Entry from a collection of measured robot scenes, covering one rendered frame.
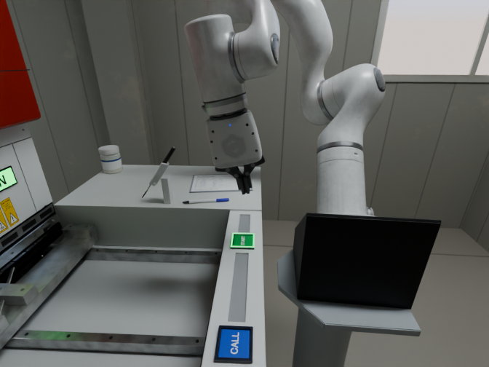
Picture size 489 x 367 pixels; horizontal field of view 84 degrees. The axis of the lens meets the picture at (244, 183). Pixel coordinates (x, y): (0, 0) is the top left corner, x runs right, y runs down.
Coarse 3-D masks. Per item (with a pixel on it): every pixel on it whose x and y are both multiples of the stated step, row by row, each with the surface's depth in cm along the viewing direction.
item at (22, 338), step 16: (16, 336) 55; (32, 336) 55; (48, 336) 55; (64, 336) 55; (80, 336) 55; (96, 336) 55; (112, 336) 55; (128, 336) 55; (144, 336) 55; (160, 336) 55; (176, 336) 55; (192, 336) 55; (144, 352) 55; (160, 352) 54; (176, 352) 54; (192, 352) 54
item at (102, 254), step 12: (96, 252) 79; (108, 252) 79; (120, 252) 79; (132, 252) 79; (144, 252) 79; (156, 252) 79; (168, 252) 79; (180, 252) 79; (192, 252) 79; (204, 252) 79; (216, 252) 79
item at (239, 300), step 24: (240, 216) 77; (240, 264) 59; (216, 288) 52; (240, 288) 53; (216, 312) 47; (240, 312) 48; (264, 312) 47; (216, 336) 43; (264, 336) 43; (264, 360) 40
